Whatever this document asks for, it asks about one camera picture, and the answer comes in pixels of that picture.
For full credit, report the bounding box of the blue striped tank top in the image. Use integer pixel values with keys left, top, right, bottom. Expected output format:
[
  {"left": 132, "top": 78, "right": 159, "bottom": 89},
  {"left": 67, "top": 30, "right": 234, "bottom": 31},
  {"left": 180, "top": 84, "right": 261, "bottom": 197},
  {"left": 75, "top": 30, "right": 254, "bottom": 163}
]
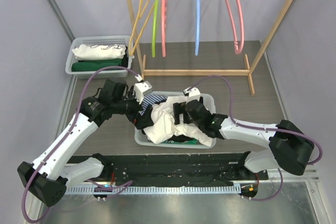
[{"left": 139, "top": 94, "right": 167, "bottom": 115}]

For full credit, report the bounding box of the white tank top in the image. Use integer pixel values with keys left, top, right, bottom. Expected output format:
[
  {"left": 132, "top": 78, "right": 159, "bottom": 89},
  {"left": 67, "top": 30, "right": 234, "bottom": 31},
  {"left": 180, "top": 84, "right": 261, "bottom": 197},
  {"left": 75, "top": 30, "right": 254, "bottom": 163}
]
[{"left": 143, "top": 95, "right": 214, "bottom": 148}]

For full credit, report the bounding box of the black tank top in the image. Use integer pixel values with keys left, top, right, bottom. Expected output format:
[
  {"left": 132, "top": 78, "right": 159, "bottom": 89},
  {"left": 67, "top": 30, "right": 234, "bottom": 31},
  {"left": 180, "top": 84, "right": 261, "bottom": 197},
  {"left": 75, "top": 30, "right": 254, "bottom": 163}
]
[{"left": 137, "top": 130, "right": 196, "bottom": 145}]

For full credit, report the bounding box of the green tank top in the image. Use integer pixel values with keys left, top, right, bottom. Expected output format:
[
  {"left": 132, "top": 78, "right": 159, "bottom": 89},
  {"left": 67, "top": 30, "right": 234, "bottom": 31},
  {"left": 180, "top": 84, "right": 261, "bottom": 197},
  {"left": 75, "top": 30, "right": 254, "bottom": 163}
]
[{"left": 163, "top": 139, "right": 199, "bottom": 145}]

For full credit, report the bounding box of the pink wavy hanger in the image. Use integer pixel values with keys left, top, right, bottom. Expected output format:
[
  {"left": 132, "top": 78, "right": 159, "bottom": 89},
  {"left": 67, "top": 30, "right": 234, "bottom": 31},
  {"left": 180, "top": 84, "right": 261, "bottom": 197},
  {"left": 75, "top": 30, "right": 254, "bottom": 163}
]
[{"left": 161, "top": 0, "right": 167, "bottom": 58}]

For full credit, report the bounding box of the yellow hanger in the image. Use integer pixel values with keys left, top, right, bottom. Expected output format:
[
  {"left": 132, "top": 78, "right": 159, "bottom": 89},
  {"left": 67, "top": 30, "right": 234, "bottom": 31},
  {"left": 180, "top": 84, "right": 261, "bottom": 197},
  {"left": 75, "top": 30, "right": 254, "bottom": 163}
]
[{"left": 128, "top": 0, "right": 154, "bottom": 56}]

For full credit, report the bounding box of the light blue hanger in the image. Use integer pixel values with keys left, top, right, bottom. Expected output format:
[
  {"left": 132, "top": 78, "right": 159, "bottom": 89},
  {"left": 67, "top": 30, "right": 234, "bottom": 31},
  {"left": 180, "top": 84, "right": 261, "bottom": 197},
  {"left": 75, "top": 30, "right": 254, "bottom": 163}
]
[{"left": 193, "top": 0, "right": 201, "bottom": 56}]

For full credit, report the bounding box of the lime green hanger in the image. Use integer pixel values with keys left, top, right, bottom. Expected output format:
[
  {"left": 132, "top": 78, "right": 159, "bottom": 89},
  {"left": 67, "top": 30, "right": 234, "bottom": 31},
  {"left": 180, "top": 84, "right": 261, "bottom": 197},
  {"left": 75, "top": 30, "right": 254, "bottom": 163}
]
[{"left": 151, "top": 0, "right": 160, "bottom": 58}]

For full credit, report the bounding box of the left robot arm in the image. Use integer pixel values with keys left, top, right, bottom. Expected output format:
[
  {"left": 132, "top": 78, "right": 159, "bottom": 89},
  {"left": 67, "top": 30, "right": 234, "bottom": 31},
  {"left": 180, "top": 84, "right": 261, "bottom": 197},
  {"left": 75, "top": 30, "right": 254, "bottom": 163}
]
[{"left": 17, "top": 78, "right": 152, "bottom": 207}]

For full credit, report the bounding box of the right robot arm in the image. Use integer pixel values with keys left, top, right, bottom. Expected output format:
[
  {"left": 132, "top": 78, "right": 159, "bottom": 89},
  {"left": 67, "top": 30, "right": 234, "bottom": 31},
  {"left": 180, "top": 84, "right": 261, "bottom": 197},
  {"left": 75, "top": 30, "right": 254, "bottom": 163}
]
[{"left": 173, "top": 100, "right": 315, "bottom": 179}]

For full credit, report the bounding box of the white plastic basket centre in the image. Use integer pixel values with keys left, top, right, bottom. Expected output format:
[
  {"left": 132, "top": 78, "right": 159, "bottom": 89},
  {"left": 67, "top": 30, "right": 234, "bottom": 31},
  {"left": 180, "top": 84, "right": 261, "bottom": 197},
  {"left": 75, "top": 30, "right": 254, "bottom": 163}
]
[{"left": 134, "top": 94, "right": 216, "bottom": 149}]

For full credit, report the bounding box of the white plastic basket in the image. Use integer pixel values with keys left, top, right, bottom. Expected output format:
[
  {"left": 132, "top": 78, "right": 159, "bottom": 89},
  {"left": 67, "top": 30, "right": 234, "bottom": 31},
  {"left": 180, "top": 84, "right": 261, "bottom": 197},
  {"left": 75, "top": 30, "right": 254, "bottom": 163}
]
[
  {"left": 65, "top": 35, "right": 133, "bottom": 79},
  {"left": 134, "top": 94, "right": 216, "bottom": 149}
]

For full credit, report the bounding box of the dark green folded cloth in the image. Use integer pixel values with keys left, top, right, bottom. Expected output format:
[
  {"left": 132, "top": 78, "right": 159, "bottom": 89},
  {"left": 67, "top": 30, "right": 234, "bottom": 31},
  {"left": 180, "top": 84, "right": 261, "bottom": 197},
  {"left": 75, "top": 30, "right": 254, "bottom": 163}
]
[{"left": 71, "top": 59, "right": 122, "bottom": 72}]

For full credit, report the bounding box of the white plastic basket back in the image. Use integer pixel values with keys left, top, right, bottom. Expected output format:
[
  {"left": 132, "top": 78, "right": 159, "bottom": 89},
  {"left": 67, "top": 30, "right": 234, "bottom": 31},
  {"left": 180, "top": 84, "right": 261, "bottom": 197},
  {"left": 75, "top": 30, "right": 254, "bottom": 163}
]
[{"left": 65, "top": 35, "right": 133, "bottom": 79}]

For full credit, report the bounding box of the white folded cloth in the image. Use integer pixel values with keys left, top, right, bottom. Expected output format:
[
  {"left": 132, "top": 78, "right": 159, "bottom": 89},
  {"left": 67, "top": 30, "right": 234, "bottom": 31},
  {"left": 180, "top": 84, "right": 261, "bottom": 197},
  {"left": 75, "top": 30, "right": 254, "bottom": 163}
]
[{"left": 71, "top": 44, "right": 127, "bottom": 60}]

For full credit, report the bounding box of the wooden clothes rack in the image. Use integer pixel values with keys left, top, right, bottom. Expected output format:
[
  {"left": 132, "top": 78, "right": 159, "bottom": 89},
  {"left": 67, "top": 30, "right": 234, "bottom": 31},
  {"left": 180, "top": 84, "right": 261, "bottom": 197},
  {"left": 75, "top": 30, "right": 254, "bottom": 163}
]
[{"left": 127, "top": 0, "right": 294, "bottom": 95}]

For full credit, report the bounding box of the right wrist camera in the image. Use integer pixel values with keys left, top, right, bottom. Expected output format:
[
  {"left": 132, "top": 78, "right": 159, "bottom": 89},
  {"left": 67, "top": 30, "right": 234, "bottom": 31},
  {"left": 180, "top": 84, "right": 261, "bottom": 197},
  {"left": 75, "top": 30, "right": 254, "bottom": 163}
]
[{"left": 183, "top": 87, "right": 201, "bottom": 103}]

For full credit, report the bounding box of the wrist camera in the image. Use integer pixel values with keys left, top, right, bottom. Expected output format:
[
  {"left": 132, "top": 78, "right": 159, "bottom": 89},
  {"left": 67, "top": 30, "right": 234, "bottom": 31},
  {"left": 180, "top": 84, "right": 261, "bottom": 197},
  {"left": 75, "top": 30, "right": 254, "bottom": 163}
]
[
  {"left": 183, "top": 87, "right": 201, "bottom": 103},
  {"left": 133, "top": 75, "right": 153, "bottom": 104}
]

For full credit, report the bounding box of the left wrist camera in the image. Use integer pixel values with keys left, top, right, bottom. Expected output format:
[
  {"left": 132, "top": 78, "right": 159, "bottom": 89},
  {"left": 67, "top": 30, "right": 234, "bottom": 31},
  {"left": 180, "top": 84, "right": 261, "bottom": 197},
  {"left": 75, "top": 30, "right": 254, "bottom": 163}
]
[{"left": 133, "top": 75, "right": 153, "bottom": 104}]

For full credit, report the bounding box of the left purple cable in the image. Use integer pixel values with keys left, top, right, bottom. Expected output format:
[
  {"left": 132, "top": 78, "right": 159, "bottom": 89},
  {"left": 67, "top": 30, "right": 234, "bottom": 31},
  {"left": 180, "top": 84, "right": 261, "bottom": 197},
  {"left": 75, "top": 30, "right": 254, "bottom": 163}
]
[{"left": 21, "top": 66, "right": 144, "bottom": 224}]

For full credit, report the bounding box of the white cable duct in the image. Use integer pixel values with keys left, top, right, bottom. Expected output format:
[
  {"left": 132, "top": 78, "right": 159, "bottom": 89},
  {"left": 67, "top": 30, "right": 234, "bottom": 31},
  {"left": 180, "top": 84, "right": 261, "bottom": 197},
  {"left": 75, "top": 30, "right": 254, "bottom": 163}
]
[{"left": 66, "top": 184, "right": 241, "bottom": 196}]

